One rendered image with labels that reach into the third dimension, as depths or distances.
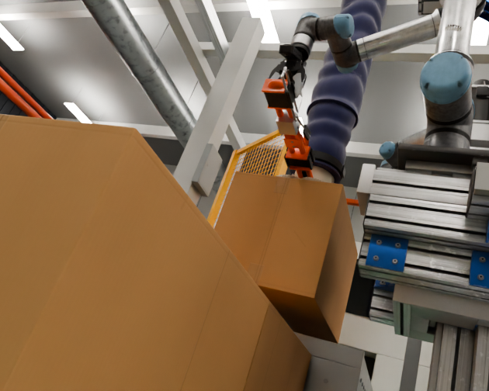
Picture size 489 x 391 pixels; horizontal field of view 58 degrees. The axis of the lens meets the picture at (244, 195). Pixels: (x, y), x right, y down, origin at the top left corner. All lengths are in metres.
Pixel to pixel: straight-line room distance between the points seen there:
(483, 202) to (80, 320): 0.87
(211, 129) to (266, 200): 1.61
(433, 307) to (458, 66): 0.59
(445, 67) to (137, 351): 0.99
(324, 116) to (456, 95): 0.86
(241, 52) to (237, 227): 2.18
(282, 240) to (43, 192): 1.07
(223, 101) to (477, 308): 2.39
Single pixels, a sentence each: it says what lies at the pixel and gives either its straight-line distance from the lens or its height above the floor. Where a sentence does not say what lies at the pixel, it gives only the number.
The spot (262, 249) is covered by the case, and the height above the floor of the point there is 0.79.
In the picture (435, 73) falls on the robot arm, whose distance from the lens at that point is 1.24.
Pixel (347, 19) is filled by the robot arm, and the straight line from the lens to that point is 1.55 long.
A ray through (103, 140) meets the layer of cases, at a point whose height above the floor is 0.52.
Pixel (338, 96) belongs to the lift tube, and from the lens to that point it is 2.04.
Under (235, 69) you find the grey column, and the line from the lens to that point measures 3.40.
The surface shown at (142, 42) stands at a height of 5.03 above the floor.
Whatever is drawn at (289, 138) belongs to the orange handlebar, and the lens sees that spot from 1.58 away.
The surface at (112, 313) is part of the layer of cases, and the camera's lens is 0.49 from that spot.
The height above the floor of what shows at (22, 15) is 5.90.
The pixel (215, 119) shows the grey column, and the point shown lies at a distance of 3.13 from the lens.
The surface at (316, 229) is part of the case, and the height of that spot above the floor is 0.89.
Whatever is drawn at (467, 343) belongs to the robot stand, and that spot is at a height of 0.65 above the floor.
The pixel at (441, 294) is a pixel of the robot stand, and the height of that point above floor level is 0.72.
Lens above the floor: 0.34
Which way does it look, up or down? 24 degrees up
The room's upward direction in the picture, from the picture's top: 19 degrees clockwise
